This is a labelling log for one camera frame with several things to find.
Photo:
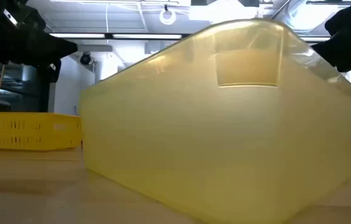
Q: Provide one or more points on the small yellow slotted tray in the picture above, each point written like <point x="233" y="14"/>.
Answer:
<point x="23" y="130"/>

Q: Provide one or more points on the fluorescent ceiling light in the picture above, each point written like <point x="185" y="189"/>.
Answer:
<point x="147" y="36"/>
<point x="77" y="35"/>
<point x="315" y="39"/>

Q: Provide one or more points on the silver ceiling duct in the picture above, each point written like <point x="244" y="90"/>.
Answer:
<point x="303" y="15"/>

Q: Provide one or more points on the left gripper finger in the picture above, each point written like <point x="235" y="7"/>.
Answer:
<point x="60" y="48"/>
<point x="54" y="73"/>

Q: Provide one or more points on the black dome security camera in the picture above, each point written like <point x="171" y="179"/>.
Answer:
<point x="86" y="59"/>

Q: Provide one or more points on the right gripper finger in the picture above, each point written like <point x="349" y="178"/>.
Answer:
<point x="334" y="53"/>

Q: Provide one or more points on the bright ceiling light panel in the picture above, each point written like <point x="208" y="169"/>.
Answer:
<point x="222" y="14"/>

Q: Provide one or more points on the black ceiling rail lamp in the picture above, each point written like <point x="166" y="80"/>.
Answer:
<point x="328" y="2"/>

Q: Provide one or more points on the translucent yellow plastic bin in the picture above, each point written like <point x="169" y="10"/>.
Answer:
<point x="225" y="140"/>

